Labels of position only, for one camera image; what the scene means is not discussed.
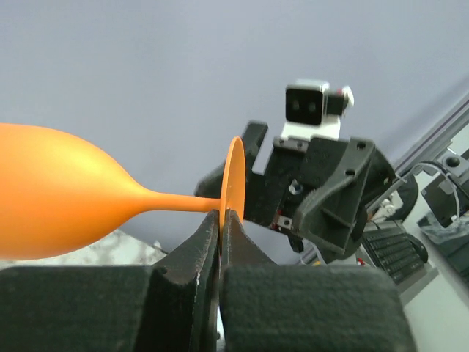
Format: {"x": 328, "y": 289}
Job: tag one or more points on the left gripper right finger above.
{"x": 269, "y": 307}

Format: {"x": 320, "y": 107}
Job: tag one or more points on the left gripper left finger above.
{"x": 166, "y": 306}

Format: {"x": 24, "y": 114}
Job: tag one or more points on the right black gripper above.
{"x": 320, "y": 189}

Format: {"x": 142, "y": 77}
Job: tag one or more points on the orange plastic wine glass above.
{"x": 60, "y": 193}

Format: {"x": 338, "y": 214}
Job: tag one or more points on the black keyboard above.
{"x": 394, "y": 250}

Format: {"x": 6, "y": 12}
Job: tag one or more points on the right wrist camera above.
{"x": 313, "y": 109}

